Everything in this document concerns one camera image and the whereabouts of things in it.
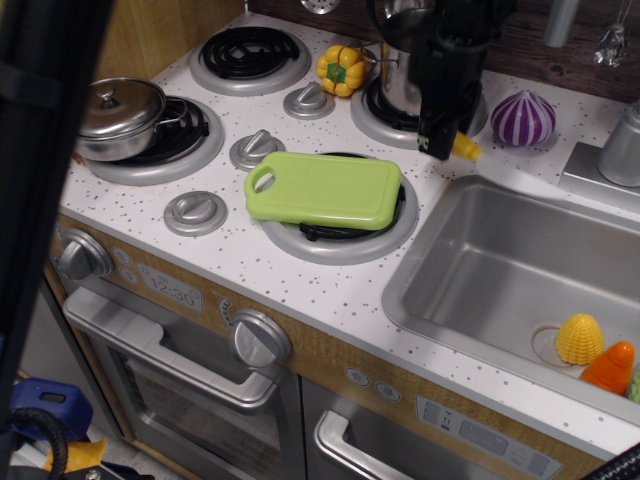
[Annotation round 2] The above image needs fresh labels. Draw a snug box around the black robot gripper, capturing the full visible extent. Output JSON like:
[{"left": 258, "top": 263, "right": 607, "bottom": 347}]
[{"left": 408, "top": 19, "right": 489, "bottom": 160}]

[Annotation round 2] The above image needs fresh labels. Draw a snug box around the yellow handled toy knife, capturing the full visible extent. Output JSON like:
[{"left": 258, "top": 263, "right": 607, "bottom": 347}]
[{"left": 451, "top": 132, "right": 569, "bottom": 200}]

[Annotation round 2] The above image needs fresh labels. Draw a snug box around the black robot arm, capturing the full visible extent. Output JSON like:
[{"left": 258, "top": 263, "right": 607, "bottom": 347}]
[{"left": 365, "top": 1, "right": 516, "bottom": 160}]

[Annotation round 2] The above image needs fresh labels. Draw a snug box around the green plastic cutting board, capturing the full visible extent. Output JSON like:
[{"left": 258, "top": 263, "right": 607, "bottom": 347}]
[{"left": 244, "top": 152, "right": 402, "bottom": 231}]

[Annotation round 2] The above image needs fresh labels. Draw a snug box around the back right black burner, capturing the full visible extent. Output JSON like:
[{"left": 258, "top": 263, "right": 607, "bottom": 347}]
[{"left": 349, "top": 74, "right": 489, "bottom": 151}]

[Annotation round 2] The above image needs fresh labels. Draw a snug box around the black burner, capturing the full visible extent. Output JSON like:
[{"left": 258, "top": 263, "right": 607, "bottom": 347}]
[
  {"left": 349, "top": 74, "right": 489, "bottom": 151},
  {"left": 82, "top": 96, "right": 224, "bottom": 186},
  {"left": 256, "top": 154, "right": 418, "bottom": 266},
  {"left": 189, "top": 26, "right": 311, "bottom": 97}
]

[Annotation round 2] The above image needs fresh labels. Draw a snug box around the tall steel pot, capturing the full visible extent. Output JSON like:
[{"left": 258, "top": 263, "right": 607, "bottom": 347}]
[{"left": 372, "top": 6, "right": 426, "bottom": 118}]

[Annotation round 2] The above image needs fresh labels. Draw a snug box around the purple striped toy onion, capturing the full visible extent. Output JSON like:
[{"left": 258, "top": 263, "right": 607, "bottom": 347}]
[{"left": 491, "top": 91, "right": 556, "bottom": 147}]

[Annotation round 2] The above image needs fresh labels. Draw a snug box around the yellow toy bell pepper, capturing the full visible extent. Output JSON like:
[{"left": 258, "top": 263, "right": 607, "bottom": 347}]
[{"left": 316, "top": 45, "right": 368, "bottom": 98}]

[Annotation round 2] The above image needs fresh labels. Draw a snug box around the upper grey stove knob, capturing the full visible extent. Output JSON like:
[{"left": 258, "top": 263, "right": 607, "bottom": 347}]
[{"left": 283, "top": 82, "right": 335, "bottom": 120}]

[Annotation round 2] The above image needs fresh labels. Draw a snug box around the grey stove knob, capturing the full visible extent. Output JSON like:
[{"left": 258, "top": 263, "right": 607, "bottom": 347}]
[
  {"left": 229, "top": 129, "right": 286, "bottom": 172},
  {"left": 163, "top": 191, "right": 228, "bottom": 237},
  {"left": 283, "top": 82, "right": 335, "bottom": 120}
]

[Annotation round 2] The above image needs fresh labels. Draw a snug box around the silver sink basin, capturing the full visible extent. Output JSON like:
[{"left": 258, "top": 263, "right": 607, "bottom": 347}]
[{"left": 382, "top": 176, "right": 639, "bottom": 423}]

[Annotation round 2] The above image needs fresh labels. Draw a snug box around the front black burner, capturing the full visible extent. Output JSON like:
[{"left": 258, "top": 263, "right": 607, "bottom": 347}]
[{"left": 256, "top": 154, "right": 418, "bottom": 266}]

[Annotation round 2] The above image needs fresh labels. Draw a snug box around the hanging silver strainer spoon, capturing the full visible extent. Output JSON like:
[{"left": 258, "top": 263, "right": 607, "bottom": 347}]
[{"left": 300, "top": 0, "right": 341, "bottom": 15}]

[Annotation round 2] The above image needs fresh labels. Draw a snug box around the silver faucet pipe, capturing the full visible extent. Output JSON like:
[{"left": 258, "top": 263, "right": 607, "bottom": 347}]
[{"left": 543, "top": 0, "right": 581, "bottom": 48}]

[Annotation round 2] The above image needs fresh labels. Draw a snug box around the middle grey stove knob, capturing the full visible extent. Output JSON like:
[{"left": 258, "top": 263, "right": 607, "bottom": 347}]
[{"left": 229, "top": 129, "right": 286, "bottom": 172}]

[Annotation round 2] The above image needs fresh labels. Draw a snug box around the hanging clear glass ornament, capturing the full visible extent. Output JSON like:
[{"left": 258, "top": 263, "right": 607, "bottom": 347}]
[{"left": 593, "top": 1, "right": 633, "bottom": 68}]

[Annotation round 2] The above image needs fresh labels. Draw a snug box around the back left black burner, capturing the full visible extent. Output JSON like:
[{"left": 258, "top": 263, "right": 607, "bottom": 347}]
[{"left": 189, "top": 26, "right": 311, "bottom": 97}]

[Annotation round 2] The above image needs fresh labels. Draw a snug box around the yellow toy corn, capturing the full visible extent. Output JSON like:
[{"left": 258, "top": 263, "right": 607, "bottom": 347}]
[{"left": 555, "top": 313, "right": 605, "bottom": 365}]

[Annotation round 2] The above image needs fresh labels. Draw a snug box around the lower grey stove knob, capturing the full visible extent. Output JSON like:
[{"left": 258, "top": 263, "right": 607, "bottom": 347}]
[{"left": 163, "top": 191, "right": 228, "bottom": 237}]

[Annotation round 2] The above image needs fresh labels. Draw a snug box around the right oven dial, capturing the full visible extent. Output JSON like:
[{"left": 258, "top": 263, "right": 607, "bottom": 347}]
[{"left": 230, "top": 308, "right": 293, "bottom": 369}]

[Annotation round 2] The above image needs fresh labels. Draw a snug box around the oven dial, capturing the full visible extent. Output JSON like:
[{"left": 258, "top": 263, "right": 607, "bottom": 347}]
[
  {"left": 58, "top": 228, "right": 114, "bottom": 281},
  {"left": 230, "top": 308, "right": 293, "bottom": 369}
]

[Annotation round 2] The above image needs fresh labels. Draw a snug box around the orange toy carrot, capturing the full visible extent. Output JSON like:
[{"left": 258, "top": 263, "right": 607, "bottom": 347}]
[{"left": 579, "top": 341, "right": 635, "bottom": 396}]

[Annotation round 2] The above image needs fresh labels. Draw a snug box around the small lidded steel pot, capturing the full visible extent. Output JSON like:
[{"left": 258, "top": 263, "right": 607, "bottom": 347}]
[{"left": 75, "top": 77, "right": 188, "bottom": 162}]

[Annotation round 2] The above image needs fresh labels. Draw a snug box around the green toy vegetable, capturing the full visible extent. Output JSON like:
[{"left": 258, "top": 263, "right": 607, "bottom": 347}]
[{"left": 626, "top": 364, "right": 640, "bottom": 404}]

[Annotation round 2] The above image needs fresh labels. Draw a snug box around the left oven dial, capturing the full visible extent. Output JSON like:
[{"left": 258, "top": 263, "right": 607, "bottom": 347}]
[{"left": 58, "top": 228, "right": 114, "bottom": 281}]

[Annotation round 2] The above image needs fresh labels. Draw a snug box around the blue clamp tool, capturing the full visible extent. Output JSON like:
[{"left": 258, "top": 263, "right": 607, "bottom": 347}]
[{"left": 8, "top": 377, "right": 93, "bottom": 441}]

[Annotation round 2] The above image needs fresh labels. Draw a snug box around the silver dishwasher door handle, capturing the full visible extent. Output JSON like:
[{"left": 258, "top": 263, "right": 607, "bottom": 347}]
[{"left": 314, "top": 411, "right": 407, "bottom": 480}]

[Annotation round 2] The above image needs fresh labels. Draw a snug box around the silver oven door handle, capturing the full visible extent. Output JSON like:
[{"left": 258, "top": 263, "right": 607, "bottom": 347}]
[{"left": 62, "top": 285, "right": 281, "bottom": 416}]

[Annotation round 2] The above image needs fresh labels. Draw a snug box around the black foreground frame post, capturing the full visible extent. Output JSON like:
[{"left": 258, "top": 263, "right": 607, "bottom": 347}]
[{"left": 1, "top": 1, "right": 113, "bottom": 415}]

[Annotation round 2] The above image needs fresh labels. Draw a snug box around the black braided cable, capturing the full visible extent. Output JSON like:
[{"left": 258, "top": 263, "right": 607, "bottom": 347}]
[{"left": 7, "top": 407, "right": 69, "bottom": 480}]

